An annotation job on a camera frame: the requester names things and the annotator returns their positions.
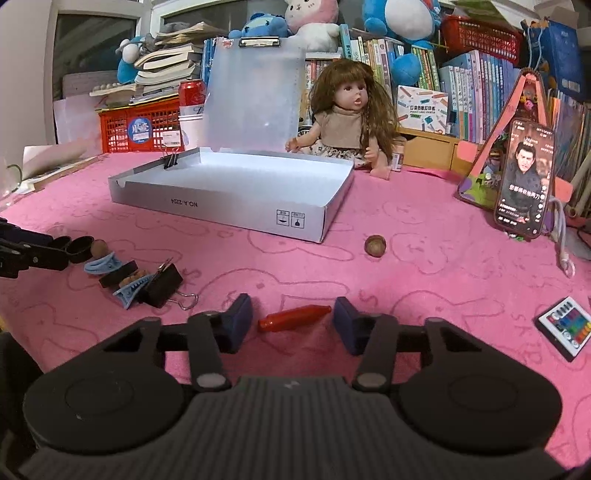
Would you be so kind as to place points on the smartphone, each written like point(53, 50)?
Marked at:
point(524, 184)

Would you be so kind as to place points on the pink and white plush rabbit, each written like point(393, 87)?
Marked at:
point(309, 27)

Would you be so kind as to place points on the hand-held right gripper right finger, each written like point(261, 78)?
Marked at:
point(344, 325)

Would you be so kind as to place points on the large black binder clip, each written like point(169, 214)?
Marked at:
point(161, 286)

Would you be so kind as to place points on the long-haired doll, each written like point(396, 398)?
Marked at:
point(344, 124)

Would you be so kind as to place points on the blue paper bag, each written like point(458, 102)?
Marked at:
point(561, 60)

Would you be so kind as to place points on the row of standing books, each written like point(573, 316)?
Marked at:
point(466, 92)

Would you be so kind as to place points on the white paper cup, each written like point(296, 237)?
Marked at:
point(191, 131)

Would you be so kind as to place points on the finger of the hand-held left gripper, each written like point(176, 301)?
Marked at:
point(27, 240)
point(44, 261)

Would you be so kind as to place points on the blue and white plush toy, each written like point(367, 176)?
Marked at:
point(125, 69)

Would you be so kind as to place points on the white box with colourful print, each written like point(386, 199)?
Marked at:
point(422, 110)

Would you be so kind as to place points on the stack of books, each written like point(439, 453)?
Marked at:
point(166, 64)

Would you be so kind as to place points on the translucent clipboard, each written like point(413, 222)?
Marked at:
point(249, 92)

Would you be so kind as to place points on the white paper sheets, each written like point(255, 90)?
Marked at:
point(74, 120)

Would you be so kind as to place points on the small black block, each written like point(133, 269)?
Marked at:
point(117, 279)

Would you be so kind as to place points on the wooden drawer unit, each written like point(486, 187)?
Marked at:
point(434, 147)

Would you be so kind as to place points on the round brown nut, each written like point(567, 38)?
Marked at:
point(375, 245)

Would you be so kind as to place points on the light blue plastic clip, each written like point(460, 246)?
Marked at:
point(104, 266)
point(127, 296)

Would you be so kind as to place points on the plain red plastic basket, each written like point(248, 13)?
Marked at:
point(485, 37)

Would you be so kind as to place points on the remote control with coloured buttons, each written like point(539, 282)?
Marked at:
point(565, 327)

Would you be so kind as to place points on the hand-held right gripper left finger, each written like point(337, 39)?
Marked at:
point(240, 323)

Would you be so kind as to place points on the small white bottle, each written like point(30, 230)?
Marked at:
point(398, 154)

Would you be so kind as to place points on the pink phone stand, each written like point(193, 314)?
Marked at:
point(480, 184)

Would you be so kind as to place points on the small black binder clip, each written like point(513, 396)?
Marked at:
point(171, 159)

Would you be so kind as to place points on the red drink can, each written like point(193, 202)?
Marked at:
point(191, 94)

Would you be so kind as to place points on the large blue plush toy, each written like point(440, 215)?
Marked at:
point(401, 14)

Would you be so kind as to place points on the walnut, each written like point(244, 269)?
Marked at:
point(136, 277)
point(99, 249)

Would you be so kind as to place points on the small blue plush bear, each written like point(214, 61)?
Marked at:
point(261, 25)

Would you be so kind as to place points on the white cardboard box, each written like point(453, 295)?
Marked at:
point(231, 180)

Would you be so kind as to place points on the leaning thin books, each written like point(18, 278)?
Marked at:
point(572, 134)

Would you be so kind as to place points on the red basket with round sticker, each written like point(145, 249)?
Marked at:
point(115, 129)

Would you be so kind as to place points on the open book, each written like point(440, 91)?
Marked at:
point(51, 161)

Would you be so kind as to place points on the grey plush toy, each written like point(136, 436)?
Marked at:
point(150, 44)

